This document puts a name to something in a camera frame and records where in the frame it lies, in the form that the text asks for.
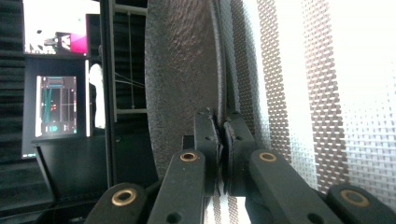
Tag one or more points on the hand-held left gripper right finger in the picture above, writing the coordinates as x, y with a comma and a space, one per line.
238, 137

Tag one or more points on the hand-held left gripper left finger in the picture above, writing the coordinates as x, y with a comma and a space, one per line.
208, 133

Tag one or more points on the dark round plate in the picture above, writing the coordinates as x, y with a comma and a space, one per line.
180, 77

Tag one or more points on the striped woven placemat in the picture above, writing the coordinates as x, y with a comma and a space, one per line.
323, 93

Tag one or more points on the white object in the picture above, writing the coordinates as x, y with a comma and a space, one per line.
98, 93

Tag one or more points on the black monitor base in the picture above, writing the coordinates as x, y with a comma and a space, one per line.
74, 168

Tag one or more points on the monitor with dark graph screen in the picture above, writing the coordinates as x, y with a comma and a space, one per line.
56, 105

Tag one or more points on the monitor with bright picture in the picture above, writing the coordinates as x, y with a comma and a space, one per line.
62, 18

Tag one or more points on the grey metal frame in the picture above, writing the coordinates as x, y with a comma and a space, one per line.
130, 110

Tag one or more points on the black post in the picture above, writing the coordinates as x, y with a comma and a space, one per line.
108, 93

